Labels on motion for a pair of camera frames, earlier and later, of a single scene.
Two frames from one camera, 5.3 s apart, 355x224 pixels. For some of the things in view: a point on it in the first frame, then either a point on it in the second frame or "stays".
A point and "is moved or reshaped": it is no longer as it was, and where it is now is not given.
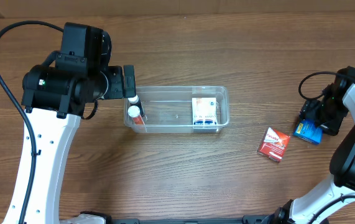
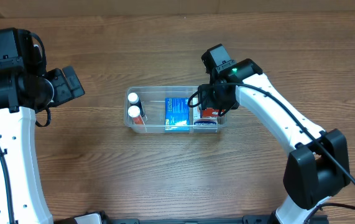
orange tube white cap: x=133 y=111 stays
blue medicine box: x=308 y=130 is moved or reshaped
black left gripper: x=129 y=81 -> x=72 y=82
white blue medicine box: x=204 y=114 stays
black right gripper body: x=314 y=115 -> x=216 y=99
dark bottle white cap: x=135 y=101 stays
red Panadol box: x=273 y=145 -> x=210 y=112
